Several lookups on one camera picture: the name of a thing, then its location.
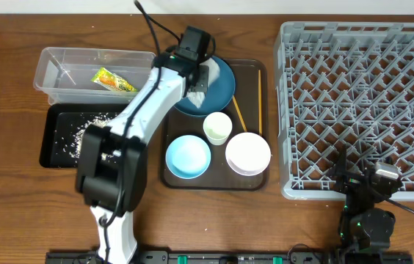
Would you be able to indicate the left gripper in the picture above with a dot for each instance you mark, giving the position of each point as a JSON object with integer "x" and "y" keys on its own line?
{"x": 203, "y": 73}

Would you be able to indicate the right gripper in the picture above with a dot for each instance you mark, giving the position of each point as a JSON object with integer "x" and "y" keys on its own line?
{"x": 352, "y": 180}

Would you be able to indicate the white napkin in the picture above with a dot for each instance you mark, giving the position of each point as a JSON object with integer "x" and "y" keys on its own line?
{"x": 209, "y": 73}

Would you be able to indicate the white paper cup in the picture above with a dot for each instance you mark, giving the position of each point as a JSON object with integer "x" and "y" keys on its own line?
{"x": 217, "y": 127}

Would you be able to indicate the yellow green snack wrapper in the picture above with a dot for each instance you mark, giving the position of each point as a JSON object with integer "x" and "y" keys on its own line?
{"x": 112, "y": 81}

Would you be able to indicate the light blue bowl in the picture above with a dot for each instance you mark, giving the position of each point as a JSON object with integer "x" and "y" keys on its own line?
{"x": 188, "y": 157}

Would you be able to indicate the rice leftovers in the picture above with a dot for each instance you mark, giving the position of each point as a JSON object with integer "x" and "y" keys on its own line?
{"x": 70, "y": 130}

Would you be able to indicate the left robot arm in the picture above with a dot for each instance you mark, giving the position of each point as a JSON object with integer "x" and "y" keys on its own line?
{"x": 111, "y": 171}

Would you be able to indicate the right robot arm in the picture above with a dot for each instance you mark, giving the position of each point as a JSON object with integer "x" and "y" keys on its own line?
{"x": 365, "y": 231}

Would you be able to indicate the grey plastic dishwasher rack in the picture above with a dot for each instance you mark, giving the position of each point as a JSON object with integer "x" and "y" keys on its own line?
{"x": 343, "y": 87}

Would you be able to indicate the dark blue plate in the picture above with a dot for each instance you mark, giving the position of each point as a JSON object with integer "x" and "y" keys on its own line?
{"x": 218, "y": 96}

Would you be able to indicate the dark brown serving tray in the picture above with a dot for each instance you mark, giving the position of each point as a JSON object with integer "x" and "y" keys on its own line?
{"x": 219, "y": 176}

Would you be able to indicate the pink white bowl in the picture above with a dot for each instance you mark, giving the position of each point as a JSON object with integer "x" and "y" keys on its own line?
{"x": 248, "y": 154}

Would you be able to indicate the clear plastic bin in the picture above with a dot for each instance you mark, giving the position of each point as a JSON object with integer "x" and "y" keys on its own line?
{"x": 65, "y": 74}

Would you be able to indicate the black plastic tray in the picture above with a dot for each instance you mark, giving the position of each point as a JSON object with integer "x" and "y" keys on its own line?
{"x": 47, "y": 158}

